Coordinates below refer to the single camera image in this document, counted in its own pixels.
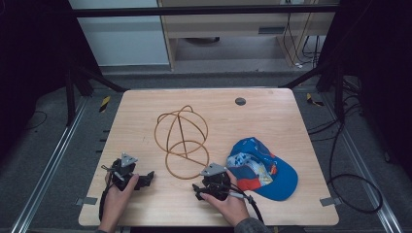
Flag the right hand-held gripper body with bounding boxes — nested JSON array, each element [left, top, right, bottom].
[[199, 162, 232, 202]]

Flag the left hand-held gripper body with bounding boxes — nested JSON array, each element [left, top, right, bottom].
[[111, 151, 144, 192]]

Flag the person's right hand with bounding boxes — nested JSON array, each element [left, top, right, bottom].
[[198, 169, 251, 227]]

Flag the person's left hand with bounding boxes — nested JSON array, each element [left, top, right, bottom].
[[99, 172, 141, 226]]

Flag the blue patterned baseball cap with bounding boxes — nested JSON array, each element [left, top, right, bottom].
[[225, 136, 299, 202]]

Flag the yellow black striped tape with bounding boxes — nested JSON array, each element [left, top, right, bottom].
[[305, 92, 326, 108], [98, 95, 112, 114]]

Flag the black metal stand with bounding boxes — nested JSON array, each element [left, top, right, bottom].
[[63, 62, 129, 128], [279, 59, 347, 122]]

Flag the white cabinet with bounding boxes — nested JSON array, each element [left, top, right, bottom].
[[68, 0, 171, 68]]

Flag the black curtain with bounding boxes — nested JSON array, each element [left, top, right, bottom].
[[0, 0, 101, 163], [319, 0, 412, 183]]

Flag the light wooden desk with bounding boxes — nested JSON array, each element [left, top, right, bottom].
[[157, 0, 339, 71]]

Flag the left hand-held gripper cable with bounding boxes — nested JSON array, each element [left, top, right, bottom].
[[98, 165, 117, 222]]

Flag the hand-held gripper cable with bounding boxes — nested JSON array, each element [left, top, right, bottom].
[[207, 183, 265, 225], [98, 165, 117, 222]]

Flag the right hand-held gripper cable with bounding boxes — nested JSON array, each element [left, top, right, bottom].
[[207, 183, 265, 225]]

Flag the grey metal table bracket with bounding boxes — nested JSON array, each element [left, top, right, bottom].
[[75, 196, 98, 207], [319, 196, 343, 208]]

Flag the copper wire hat stand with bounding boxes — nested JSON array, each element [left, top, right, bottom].
[[154, 104, 211, 181]]

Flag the aluminium floor rail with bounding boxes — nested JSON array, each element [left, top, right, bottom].
[[9, 96, 89, 233], [324, 92, 404, 233]]

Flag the thin black floor cable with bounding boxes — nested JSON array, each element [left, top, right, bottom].
[[23, 110, 49, 131]]

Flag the black looped floor cable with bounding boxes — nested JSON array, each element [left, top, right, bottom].
[[306, 77, 384, 216]]

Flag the hanging desk cables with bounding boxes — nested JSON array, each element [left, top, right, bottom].
[[282, 12, 323, 70]]

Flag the black horizontal frame bar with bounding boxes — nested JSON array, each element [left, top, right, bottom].
[[70, 4, 342, 18]]

